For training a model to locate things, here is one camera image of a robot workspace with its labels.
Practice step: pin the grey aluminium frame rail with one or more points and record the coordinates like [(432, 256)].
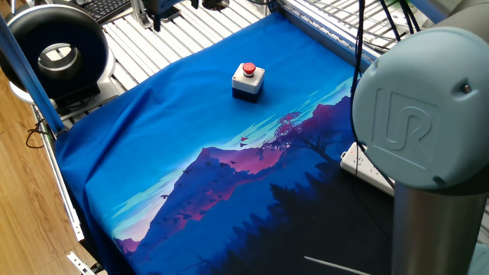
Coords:
[(324, 38)]

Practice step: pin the white metal bracket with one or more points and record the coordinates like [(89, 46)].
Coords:
[(78, 263)]

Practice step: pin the silver Schunk gripper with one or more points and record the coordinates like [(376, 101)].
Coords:
[(158, 4)]

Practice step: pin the black smartphone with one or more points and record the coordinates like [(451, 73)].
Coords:
[(172, 14)]

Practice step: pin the silver UR5 robot arm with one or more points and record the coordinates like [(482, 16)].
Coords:
[(420, 114)]

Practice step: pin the black keyboard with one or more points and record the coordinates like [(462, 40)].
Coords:
[(107, 7)]

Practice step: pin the red push button box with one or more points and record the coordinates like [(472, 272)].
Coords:
[(246, 86)]

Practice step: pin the aluminium post with bracket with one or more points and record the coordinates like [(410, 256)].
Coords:
[(137, 13)]

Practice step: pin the silver table edge profile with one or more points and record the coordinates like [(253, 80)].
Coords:
[(64, 191)]

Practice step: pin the white power strip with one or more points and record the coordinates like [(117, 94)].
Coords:
[(363, 168)]

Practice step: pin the blue mountain print cloth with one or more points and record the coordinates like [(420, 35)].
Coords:
[(172, 114)]

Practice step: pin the black round object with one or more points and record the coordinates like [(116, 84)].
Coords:
[(216, 4)]

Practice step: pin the blue frame post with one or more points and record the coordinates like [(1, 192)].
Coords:
[(30, 76)]

